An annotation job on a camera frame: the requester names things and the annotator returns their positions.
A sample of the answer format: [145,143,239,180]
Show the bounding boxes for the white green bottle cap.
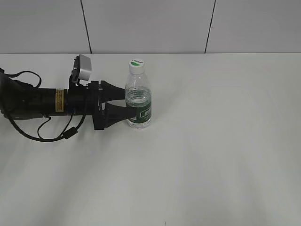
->
[129,59,145,74]

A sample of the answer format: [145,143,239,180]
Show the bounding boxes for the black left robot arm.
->
[0,70,136,130]

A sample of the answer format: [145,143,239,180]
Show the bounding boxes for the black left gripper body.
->
[66,81,110,130]

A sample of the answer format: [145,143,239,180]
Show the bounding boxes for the clear Cestbon water bottle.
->
[125,73,152,129]

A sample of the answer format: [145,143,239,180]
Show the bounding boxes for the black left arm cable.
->
[8,70,86,143]

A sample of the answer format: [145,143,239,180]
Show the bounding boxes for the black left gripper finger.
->
[101,81,125,103]
[104,103,136,128]

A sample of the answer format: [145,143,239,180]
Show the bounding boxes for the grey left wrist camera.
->
[71,54,92,83]

